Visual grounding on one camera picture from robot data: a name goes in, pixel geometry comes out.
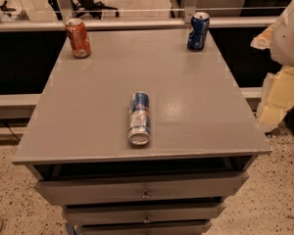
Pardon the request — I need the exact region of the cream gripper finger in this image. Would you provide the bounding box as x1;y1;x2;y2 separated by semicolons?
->
250;25;273;50
256;66;294;132

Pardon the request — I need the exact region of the blue silver redbull can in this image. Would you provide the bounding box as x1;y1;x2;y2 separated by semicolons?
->
127;92;151;146

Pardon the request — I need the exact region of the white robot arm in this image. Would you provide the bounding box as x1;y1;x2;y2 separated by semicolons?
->
251;0;294;132

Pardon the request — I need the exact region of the blue pepsi can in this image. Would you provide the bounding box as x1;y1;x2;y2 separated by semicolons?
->
187;12;210;51

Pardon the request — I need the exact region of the orange soda can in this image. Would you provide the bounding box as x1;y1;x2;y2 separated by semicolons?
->
66;19;91;58

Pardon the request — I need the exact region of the grey drawer cabinet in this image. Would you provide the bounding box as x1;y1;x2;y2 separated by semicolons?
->
14;29;270;235

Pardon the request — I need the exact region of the grey metal railing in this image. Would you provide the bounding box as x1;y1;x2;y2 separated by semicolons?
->
0;17;276;32

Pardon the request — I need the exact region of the top grey drawer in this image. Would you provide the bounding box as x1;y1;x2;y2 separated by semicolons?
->
35;171;248;206

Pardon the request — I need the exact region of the grey drawer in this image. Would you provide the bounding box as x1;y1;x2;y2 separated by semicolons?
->
80;220;211;235
35;171;248;206
64;203;225;225

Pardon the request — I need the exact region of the bottom grey drawer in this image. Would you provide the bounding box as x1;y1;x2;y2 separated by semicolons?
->
80;220;211;235

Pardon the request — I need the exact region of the middle grey drawer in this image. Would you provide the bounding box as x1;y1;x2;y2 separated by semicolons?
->
64;203;225;225

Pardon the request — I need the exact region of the black office chair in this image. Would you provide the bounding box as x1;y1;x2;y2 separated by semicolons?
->
67;0;121;20

